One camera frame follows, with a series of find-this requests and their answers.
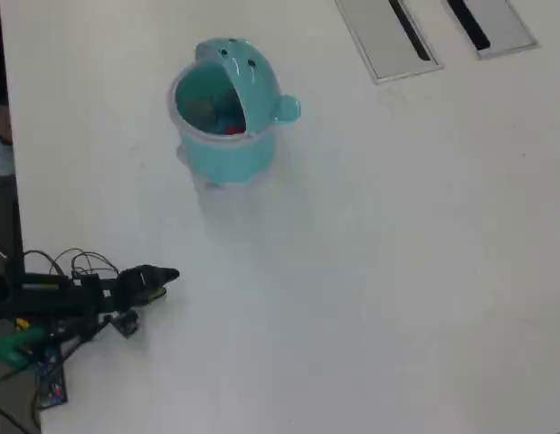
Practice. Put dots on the red lego block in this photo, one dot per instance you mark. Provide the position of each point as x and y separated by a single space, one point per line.
234 130

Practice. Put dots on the black vertical post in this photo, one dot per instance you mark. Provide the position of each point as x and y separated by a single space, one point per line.
15 235

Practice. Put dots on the grey green crumpled ball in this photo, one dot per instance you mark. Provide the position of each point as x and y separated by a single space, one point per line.
200 110

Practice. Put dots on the blue circuit board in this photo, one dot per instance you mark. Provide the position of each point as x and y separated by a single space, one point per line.
52 380

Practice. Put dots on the teal whale-shaped bin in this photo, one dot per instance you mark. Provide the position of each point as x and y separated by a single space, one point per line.
225 153

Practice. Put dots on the yellow connector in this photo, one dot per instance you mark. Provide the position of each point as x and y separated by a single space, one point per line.
21 323

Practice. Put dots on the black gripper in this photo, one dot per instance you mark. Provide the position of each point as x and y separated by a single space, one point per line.
126 289

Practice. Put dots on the green table clamp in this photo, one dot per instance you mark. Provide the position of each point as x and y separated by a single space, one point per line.
12 346

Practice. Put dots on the white grey shoe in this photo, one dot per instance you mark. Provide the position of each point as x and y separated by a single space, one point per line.
0 156

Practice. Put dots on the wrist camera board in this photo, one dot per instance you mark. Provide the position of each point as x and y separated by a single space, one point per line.
126 324

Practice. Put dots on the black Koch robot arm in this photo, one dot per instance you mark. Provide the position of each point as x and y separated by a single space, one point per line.
58 298

